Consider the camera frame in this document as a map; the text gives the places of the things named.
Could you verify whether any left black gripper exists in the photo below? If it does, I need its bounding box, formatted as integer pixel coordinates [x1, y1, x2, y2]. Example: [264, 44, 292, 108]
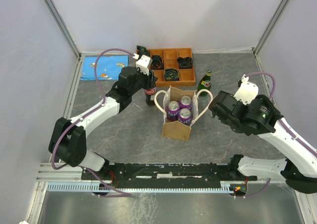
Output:
[129, 65, 159, 95]

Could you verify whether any cola glass bottle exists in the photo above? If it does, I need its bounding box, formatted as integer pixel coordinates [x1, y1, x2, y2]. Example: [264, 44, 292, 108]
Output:
[145, 87, 157, 106]

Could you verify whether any purple soda can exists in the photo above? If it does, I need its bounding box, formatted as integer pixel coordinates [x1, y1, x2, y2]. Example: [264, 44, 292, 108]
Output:
[167, 101, 180, 121]
[178, 108, 192, 125]
[179, 95, 193, 110]

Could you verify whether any purple soda can front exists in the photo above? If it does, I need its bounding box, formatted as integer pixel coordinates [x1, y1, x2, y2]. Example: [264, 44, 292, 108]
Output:
[178, 108, 192, 125]

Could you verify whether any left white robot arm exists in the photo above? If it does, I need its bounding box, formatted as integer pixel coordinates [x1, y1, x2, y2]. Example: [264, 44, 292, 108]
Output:
[48, 66, 157, 179]

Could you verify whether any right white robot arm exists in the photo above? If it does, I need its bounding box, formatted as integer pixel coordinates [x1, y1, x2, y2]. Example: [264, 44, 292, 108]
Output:
[209, 91, 317, 194]

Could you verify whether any dark rolled fabric top-left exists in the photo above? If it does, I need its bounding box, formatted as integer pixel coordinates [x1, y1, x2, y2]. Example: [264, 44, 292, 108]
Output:
[136, 46, 151, 57]

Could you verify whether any dark rolled fabric centre-left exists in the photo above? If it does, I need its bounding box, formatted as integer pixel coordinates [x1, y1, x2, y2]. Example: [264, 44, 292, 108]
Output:
[151, 55, 164, 70]

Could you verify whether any blue patterned cloth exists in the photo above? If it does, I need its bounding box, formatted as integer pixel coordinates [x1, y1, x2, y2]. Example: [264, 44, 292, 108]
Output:
[80, 56, 128, 81]

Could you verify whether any dark rolled fabric bottom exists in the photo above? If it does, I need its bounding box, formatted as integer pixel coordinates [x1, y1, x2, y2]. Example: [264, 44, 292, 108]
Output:
[163, 68, 179, 81]

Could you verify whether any green glass bottle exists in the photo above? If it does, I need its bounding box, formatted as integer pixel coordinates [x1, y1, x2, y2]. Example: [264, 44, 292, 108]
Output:
[198, 70, 211, 92]

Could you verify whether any dark rolled fabric right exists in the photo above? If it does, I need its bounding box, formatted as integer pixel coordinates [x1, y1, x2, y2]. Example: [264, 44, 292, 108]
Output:
[177, 56, 193, 69]

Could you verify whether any wooden compartment tray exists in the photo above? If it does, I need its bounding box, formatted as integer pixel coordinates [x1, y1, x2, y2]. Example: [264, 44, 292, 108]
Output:
[147, 48, 196, 87]

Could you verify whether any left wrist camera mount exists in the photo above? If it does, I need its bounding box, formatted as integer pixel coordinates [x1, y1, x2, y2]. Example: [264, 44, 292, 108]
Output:
[133, 54, 152, 75]

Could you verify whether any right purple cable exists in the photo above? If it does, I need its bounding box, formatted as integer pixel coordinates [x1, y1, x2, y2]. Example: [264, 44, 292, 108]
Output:
[227, 71, 317, 200]

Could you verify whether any purple cable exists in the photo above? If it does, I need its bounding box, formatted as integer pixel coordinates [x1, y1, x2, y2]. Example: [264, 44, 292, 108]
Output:
[227, 71, 317, 200]
[52, 48, 139, 198]

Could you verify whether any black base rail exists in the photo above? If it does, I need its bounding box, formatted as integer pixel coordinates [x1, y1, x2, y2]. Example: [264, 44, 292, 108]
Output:
[97, 163, 258, 189]

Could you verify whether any blue toothed cable duct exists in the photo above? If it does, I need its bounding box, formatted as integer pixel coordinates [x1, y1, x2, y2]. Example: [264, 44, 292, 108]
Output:
[47, 182, 234, 194]

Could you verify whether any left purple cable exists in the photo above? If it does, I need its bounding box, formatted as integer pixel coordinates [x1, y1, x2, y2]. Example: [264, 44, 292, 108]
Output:
[52, 48, 139, 198]

